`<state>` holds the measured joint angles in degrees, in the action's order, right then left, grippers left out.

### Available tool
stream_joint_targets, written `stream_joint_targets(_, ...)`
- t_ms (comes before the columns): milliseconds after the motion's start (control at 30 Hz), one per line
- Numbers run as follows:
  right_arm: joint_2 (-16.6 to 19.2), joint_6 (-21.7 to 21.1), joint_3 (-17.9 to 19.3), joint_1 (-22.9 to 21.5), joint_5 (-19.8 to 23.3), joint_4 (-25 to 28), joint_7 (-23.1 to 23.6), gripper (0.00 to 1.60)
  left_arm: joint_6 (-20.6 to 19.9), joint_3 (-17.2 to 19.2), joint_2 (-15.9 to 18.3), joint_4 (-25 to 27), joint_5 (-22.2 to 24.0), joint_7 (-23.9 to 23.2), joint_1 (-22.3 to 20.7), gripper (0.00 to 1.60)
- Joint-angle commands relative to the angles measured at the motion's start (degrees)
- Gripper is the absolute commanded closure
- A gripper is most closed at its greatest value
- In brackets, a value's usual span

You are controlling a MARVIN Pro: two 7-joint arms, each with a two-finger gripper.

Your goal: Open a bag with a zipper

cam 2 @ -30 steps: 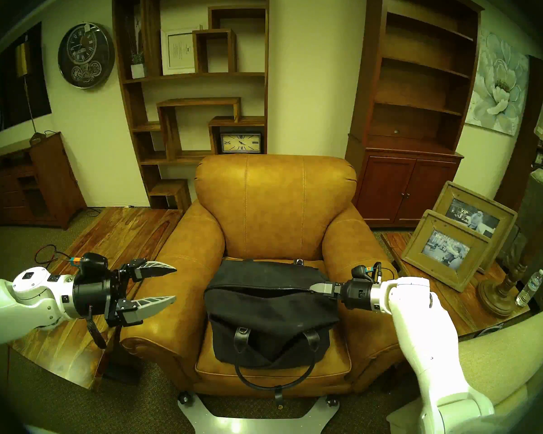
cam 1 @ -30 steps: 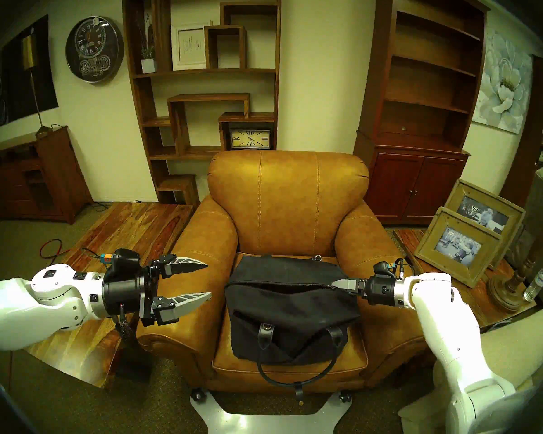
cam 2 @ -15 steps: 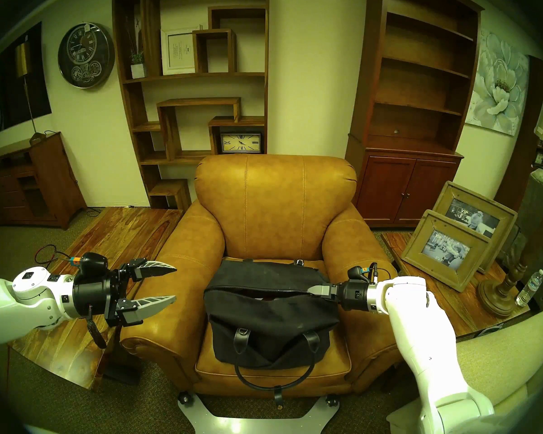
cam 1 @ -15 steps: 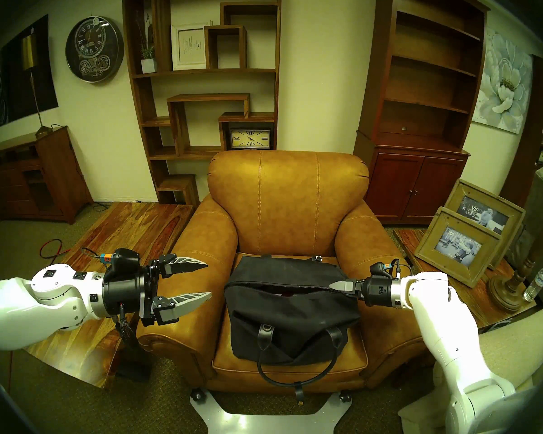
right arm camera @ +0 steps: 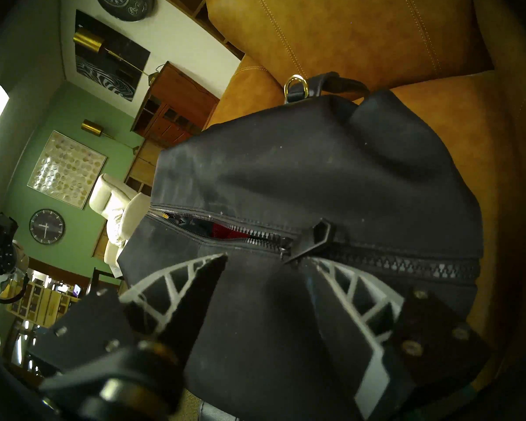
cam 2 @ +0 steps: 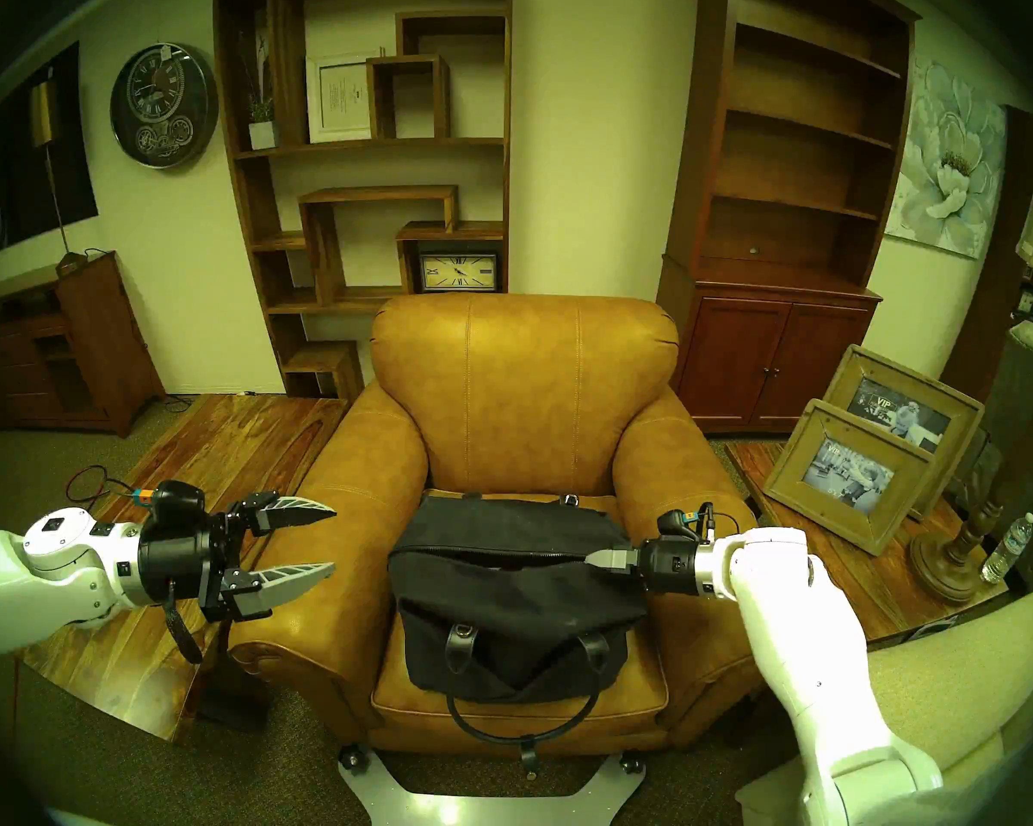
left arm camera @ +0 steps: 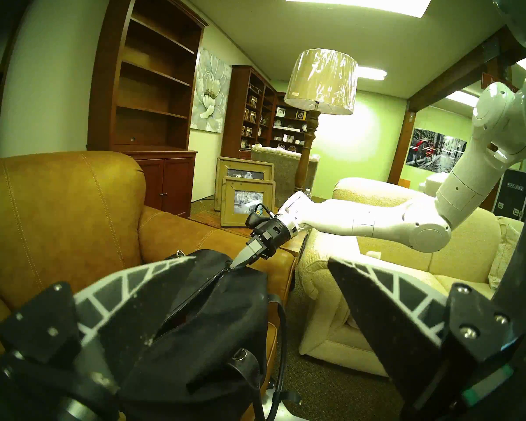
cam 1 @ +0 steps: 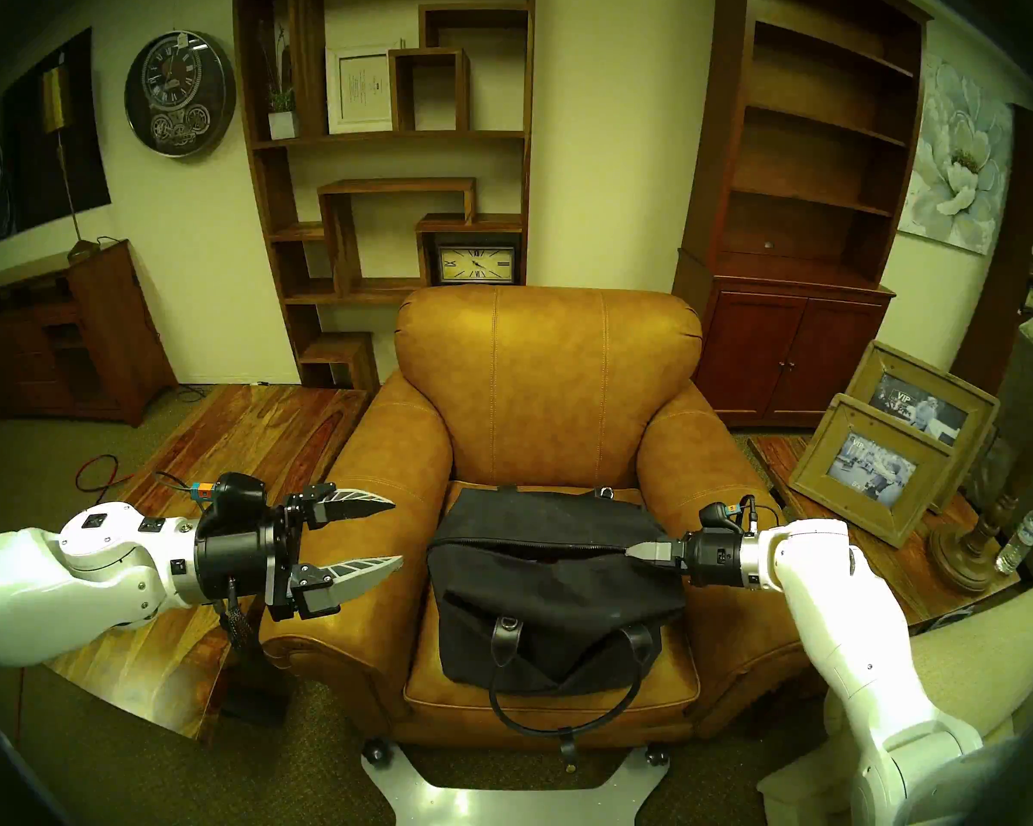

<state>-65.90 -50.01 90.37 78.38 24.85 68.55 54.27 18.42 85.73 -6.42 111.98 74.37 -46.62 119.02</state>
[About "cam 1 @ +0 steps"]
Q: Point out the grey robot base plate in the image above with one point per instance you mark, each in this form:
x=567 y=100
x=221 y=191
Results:
x=499 y=803

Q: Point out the black canvas zipper bag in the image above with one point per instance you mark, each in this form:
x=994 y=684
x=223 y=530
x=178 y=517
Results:
x=551 y=609

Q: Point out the tan leather armchair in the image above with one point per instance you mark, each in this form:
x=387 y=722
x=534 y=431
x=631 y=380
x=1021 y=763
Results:
x=542 y=377

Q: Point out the white flower painting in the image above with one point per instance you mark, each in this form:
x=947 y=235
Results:
x=955 y=153

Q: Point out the clear plastic water bottle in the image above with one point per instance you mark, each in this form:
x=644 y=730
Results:
x=1017 y=545

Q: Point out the white framed certificate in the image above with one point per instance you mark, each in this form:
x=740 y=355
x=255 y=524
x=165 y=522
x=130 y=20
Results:
x=360 y=89

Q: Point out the small potted plant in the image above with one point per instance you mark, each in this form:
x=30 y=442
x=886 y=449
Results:
x=282 y=123

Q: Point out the black zebra wall picture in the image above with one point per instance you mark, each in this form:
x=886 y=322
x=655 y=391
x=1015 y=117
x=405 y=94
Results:
x=17 y=170

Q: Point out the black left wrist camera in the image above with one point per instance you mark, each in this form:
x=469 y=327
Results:
x=239 y=493

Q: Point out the rectangular wooden table clock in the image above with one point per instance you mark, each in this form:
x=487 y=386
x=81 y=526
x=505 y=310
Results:
x=475 y=265

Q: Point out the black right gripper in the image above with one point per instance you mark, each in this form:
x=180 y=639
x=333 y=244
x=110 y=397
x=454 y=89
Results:
x=710 y=559

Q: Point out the tall gold shade lamp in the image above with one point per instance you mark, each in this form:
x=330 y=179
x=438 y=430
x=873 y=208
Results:
x=53 y=101

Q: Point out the round black wall clock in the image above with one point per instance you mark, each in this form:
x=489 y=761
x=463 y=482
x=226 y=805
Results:
x=179 y=93

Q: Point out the grey upholstered chair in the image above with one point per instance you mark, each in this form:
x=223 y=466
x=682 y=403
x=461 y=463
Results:
x=1029 y=403

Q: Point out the brown wooden sideboard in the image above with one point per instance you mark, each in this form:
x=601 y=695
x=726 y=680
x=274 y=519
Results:
x=112 y=334

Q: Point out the rustic wooden side table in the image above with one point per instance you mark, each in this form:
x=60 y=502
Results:
x=912 y=575

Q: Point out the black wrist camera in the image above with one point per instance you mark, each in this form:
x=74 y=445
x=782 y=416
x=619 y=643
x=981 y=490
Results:
x=723 y=516
x=239 y=493

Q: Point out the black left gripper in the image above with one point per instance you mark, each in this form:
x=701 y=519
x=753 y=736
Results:
x=237 y=557

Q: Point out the small wooden picture frame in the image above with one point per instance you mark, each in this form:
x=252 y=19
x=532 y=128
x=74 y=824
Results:
x=826 y=454

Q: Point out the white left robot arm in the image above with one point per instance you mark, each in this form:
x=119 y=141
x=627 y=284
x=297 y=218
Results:
x=52 y=583

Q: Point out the large wooden picture frame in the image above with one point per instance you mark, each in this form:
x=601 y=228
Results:
x=964 y=385

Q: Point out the rustic wooden coffee table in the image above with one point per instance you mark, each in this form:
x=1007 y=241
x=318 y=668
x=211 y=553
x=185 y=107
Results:
x=250 y=437

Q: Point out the dark red bookcase cabinet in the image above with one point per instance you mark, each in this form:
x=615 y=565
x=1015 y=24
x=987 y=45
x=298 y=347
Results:
x=783 y=351

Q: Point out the beige fabric sofa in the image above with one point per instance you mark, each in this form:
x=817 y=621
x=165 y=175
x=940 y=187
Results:
x=998 y=661

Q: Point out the dark wooden door frame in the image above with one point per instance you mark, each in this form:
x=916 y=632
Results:
x=1007 y=274

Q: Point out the turned wooden table lamp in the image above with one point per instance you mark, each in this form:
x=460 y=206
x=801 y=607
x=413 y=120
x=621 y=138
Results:
x=964 y=562

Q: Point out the open wooden shelf unit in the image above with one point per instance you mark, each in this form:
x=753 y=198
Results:
x=344 y=231

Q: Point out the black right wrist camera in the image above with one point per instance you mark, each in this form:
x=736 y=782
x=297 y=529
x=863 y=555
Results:
x=723 y=516

